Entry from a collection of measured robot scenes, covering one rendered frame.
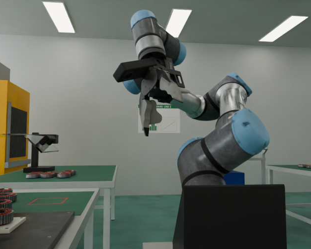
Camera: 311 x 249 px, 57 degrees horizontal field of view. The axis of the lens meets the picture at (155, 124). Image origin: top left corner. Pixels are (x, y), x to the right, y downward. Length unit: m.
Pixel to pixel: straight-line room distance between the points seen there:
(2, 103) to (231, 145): 4.06
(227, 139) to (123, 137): 5.38
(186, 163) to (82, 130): 5.40
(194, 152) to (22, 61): 6.01
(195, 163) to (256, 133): 0.17
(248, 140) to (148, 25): 0.40
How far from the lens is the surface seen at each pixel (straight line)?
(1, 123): 4.54
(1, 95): 4.59
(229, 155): 0.76
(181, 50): 0.90
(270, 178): 4.43
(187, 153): 0.81
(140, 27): 0.81
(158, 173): 6.14
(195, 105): 1.10
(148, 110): 0.71
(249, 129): 0.74
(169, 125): 6.16
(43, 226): 1.04
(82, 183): 2.35
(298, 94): 7.36
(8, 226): 1.03
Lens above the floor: 1.03
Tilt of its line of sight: 4 degrees up
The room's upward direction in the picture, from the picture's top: straight up
